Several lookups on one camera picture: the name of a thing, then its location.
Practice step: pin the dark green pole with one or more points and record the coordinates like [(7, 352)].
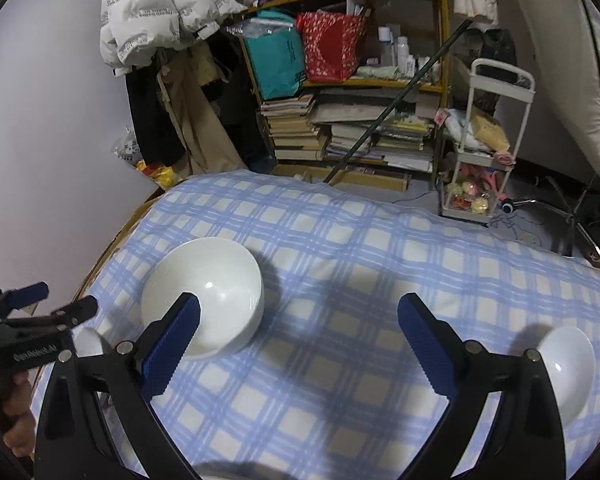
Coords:
[(412, 85)]

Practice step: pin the red gift bag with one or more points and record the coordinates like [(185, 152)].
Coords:
[(332, 44)]

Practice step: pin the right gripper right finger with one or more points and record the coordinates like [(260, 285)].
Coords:
[(525, 440)]

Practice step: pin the red patterned small bowl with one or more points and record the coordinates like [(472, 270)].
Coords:
[(569, 358)]

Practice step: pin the small patterned bowl with emblem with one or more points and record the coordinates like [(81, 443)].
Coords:
[(89, 342)]

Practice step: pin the wooden shelf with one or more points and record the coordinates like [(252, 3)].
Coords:
[(348, 83)]

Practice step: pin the blue plaid tablecloth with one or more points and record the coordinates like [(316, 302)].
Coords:
[(329, 388)]

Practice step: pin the white puffer jacket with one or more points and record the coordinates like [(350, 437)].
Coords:
[(132, 31)]

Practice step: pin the cherry plate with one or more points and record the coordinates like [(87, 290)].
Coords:
[(218, 469)]

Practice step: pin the large white bowl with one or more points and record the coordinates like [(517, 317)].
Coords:
[(226, 279)]

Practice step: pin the teal bag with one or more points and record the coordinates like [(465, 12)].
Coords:
[(275, 51)]

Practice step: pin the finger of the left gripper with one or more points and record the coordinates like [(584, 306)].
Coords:
[(17, 299), (77, 312)]

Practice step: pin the white utility cart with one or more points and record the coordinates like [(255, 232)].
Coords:
[(484, 155)]

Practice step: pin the beige coat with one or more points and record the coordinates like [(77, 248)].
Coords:
[(208, 148)]

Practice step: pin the stack of books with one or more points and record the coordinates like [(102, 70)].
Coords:
[(292, 130)]

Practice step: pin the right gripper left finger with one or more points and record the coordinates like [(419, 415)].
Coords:
[(74, 441)]

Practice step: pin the person's left hand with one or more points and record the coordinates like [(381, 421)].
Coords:
[(20, 438)]

